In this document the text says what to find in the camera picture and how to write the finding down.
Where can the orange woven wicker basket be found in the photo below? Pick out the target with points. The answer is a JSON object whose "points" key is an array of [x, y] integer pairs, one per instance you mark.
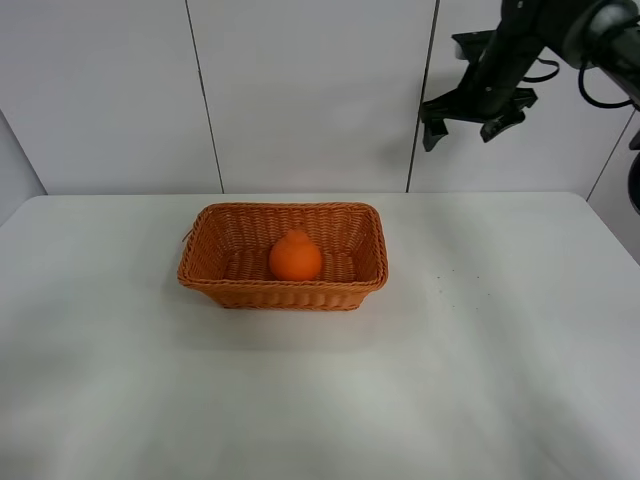
{"points": [[226, 255]]}

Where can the orange with stem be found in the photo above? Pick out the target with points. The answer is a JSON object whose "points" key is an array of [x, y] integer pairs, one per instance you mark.
{"points": [[294, 257]]}

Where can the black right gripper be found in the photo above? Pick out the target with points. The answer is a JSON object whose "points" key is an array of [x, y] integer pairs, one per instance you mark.
{"points": [[488, 90]]}

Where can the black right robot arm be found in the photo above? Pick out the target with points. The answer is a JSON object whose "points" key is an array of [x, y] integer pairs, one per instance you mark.
{"points": [[584, 35]]}

